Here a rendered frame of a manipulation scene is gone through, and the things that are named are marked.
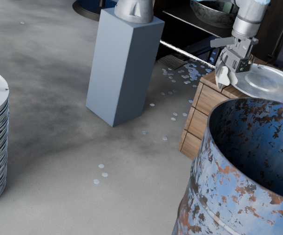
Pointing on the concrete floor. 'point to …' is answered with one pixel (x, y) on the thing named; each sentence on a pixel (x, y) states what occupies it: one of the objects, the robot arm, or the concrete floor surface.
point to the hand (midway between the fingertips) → (219, 84)
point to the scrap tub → (244, 172)
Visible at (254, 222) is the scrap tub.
